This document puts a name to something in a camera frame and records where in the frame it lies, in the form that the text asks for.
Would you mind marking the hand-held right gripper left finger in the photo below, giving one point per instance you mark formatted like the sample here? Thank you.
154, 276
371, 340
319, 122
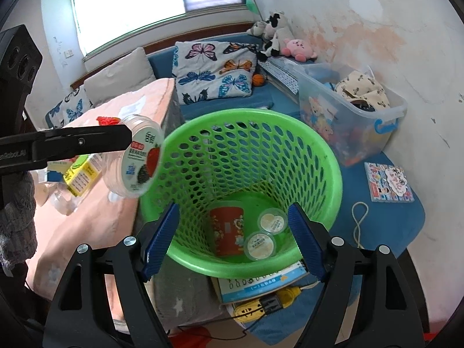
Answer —
159, 244

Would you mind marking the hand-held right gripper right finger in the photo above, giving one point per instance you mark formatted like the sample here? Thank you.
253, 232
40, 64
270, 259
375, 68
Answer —
306, 244

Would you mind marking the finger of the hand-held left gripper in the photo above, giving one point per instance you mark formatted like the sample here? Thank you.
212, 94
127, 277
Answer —
90, 140

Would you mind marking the green plastic mesh basket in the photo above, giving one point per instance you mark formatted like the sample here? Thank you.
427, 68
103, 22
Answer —
195, 263

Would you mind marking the clear plastic cup strawberry label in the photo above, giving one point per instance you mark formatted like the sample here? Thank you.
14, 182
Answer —
141, 168

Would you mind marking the red plastic wrapper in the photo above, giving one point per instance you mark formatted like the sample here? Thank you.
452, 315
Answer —
107, 120

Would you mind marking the small butterfly print pillow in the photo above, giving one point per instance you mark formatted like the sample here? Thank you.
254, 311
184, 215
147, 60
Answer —
72, 108

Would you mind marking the yellow green drink carton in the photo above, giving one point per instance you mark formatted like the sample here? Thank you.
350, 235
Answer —
81, 178

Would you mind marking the small round lidded container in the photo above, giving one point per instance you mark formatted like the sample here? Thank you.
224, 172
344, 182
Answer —
272, 221
259, 245

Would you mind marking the clear plastic wrapper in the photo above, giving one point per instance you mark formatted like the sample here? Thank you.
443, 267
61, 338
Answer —
60, 199

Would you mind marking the blue white booklet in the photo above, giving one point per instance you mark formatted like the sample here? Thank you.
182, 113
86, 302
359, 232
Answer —
253, 286

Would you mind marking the red patterned paper cup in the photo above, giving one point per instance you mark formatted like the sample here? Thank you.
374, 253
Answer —
226, 232

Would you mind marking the pink fleece blanket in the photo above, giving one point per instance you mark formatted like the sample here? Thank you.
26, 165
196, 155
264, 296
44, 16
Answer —
90, 232

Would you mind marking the beige pillow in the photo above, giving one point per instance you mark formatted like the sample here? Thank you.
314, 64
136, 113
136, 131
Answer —
119, 76

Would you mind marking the blue bed mattress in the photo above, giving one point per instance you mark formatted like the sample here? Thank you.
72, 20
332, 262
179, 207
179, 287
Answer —
380, 232

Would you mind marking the yellow power strip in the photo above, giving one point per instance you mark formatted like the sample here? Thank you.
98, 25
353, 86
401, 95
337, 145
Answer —
250, 310

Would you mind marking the red cloth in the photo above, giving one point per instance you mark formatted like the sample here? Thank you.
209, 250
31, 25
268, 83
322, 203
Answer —
190, 339

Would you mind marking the colourful picture book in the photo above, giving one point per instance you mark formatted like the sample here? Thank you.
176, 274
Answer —
388, 185

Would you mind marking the clear plastic storage box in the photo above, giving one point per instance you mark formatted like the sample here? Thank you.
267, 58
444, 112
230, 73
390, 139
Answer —
326, 116

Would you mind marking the large butterfly print pillow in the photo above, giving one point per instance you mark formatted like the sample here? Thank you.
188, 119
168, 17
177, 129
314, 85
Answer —
214, 72

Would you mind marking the window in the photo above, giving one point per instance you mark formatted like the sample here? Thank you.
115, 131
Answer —
145, 3

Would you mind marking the cream patterned cloth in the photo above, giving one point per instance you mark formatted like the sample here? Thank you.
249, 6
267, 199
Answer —
362, 87

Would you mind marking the small orange toy basketball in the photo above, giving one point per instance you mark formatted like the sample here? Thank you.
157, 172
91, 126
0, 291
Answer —
258, 80

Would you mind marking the polka dot folded cloth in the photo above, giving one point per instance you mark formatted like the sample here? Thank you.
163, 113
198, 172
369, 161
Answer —
282, 72

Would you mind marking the brown wooden headboard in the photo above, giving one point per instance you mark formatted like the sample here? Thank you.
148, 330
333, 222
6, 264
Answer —
224, 28

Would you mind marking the pink round plush toy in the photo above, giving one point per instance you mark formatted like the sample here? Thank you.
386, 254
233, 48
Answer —
299, 48

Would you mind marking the grey white plush toy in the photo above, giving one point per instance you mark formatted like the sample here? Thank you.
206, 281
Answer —
256, 28

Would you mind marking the black white cow plush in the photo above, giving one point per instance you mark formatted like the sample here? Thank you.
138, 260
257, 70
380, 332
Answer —
277, 40

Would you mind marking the white wall switch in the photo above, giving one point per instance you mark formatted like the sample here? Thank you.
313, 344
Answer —
69, 53

